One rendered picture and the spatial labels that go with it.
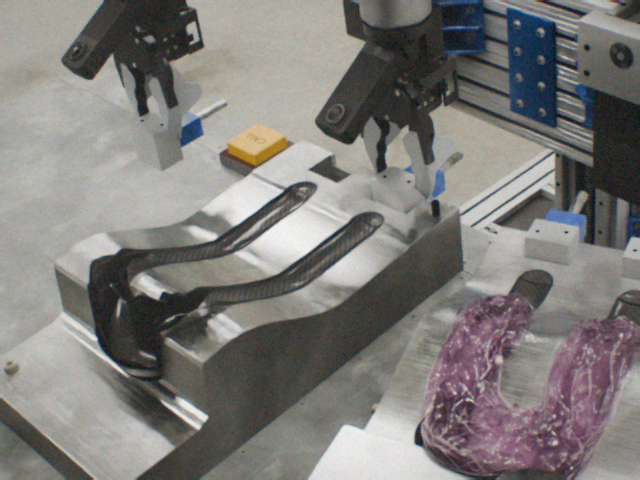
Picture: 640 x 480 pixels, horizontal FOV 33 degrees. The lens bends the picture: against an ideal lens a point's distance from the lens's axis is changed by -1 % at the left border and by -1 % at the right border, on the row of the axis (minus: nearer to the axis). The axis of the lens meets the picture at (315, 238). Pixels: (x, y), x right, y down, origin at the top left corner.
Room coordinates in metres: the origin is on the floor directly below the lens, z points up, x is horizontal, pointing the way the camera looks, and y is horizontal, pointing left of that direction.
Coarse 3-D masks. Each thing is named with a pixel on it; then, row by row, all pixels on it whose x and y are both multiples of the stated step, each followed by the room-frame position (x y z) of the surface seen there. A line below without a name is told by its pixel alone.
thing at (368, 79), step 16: (368, 48) 1.06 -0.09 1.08; (384, 48) 1.04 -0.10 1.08; (352, 64) 1.05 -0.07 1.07; (368, 64) 1.04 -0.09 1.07; (384, 64) 1.03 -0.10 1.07; (400, 64) 1.03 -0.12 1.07; (352, 80) 1.03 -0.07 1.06; (368, 80) 1.02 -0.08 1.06; (384, 80) 1.02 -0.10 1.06; (336, 96) 1.02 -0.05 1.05; (352, 96) 1.01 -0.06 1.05; (368, 96) 1.00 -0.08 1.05; (384, 96) 1.02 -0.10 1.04; (320, 112) 1.02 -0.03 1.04; (336, 112) 1.00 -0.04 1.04; (352, 112) 1.00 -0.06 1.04; (368, 112) 1.00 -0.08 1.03; (320, 128) 1.00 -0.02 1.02; (336, 128) 0.99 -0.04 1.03; (352, 128) 0.99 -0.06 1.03
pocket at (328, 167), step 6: (330, 156) 1.16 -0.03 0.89; (318, 162) 1.15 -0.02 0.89; (324, 162) 1.16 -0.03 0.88; (330, 162) 1.16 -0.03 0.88; (336, 162) 1.16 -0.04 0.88; (312, 168) 1.14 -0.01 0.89; (318, 168) 1.15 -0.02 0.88; (324, 168) 1.15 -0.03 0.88; (330, 168) 1.16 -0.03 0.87; (336, 168) 1.15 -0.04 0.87; (342, 168) 1.15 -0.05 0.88; (318, 174) 1.15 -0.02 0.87; (324, 174) 1.15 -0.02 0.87; (330, 174) 1.16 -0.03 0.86; (336, 174) 1.16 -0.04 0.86; (342, 174) 1.15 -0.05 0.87; (348, 174) 1.14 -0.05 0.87; (336, 180) 1.14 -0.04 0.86
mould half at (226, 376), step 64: (256, 192) 1.11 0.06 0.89; (320, 192) 1.08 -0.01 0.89; (64, 256) 0.98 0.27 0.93; (256, 256) 0.99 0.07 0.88; (384, 256) 0.95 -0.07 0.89; (448, 256) 0.99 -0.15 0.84; (64, 320) 0.96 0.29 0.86; (256, 320) 0.83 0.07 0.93; (320, 320) 0.87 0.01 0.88; (384, 320) 0.92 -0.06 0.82; (0, 384) 0.87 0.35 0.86; (64, 384) 0.86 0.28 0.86; (128, 384) 0.84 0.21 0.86; (192, 384) 0.79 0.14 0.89; (256, 384) 0.81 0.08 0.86; (64, 448) 0.76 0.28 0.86; (128, 448) 0.75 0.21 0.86; (192, 448) 0.75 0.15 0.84
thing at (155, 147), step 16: (208, 112) 1.24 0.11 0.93; (144, 128) 1.19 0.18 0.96; (160, 128) 1.18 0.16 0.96; (192, 128) 1.21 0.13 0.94; (144, 144) 1.18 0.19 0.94; (160, 144) 1.17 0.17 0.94; (176, 144) 1.18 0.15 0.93; (144, 160) 1.19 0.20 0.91; (160, 160) 1.17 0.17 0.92; (176, 160) 1.18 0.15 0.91
